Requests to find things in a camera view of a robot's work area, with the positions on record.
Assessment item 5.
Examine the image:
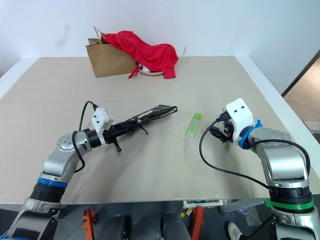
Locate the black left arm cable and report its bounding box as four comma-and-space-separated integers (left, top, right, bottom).
71, 100, 99, 173

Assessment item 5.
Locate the green translucent tube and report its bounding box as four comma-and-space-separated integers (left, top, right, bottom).
185, 112, 203, 137

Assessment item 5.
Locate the clear plastic sheet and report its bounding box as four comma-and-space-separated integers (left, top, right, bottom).
219, 198, 266, 216

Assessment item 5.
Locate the white shoe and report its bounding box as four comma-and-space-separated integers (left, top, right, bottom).
227, 221, 244, 240

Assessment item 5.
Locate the brown paper bag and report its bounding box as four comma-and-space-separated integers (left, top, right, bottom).
85, 26, 138, 79

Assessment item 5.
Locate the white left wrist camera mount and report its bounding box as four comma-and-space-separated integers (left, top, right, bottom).
90, 106, 115, 146

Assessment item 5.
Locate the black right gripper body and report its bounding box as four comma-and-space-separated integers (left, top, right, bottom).
215, 107, 236, 132

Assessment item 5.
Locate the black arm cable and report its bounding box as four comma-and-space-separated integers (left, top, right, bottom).
199, 117, 312, 191
71, 100, 99, 173

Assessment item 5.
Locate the orange clamp stand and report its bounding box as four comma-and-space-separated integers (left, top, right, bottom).
190, 205, 205, 240
81, 208, 97, 240

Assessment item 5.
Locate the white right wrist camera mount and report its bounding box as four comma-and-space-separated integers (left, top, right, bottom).
225, 97, 254, 144

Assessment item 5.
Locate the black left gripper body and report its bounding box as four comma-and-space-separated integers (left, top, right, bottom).
103, 125, 124, 146

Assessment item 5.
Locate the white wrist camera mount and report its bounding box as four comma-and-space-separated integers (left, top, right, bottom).
90, 106, 115, 146
225, 97, 254, 144

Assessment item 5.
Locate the black angular floor object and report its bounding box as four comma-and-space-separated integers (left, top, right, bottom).
246, 214, 279, 240

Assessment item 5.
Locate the pink ring dish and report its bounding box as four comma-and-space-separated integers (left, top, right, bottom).
136, 65, 166, 77

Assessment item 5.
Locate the dark rounded shape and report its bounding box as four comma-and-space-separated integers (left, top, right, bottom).
159, 212, 192, 240

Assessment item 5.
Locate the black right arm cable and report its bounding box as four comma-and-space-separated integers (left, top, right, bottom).
199, 117, 312, 191

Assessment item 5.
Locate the printed picture card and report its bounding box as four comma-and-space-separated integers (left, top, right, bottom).
182, 199, 224, 209

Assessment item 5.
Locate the beige cardboard table sheet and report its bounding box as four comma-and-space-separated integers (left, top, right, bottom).
0, 56, 310, 205

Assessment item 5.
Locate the red cloth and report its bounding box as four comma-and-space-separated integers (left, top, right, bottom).
104, 30, 180, 80

